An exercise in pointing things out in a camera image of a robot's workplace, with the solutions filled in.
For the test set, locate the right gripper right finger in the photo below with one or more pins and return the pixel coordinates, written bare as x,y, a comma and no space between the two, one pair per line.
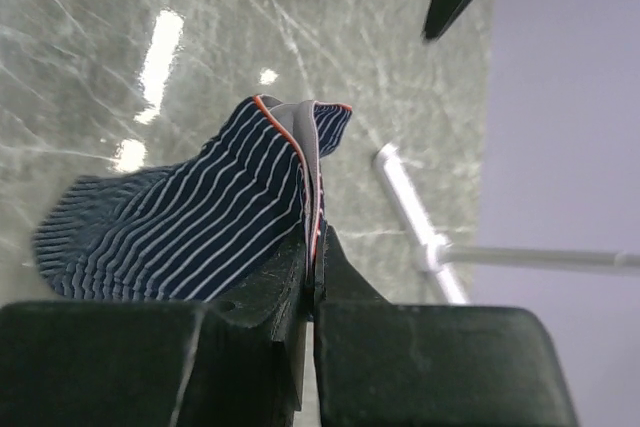
384,364

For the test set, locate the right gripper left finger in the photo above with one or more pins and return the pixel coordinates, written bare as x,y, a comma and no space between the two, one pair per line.
228,362

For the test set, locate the navy striped underwear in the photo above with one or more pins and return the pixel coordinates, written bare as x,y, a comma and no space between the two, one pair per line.
195,229

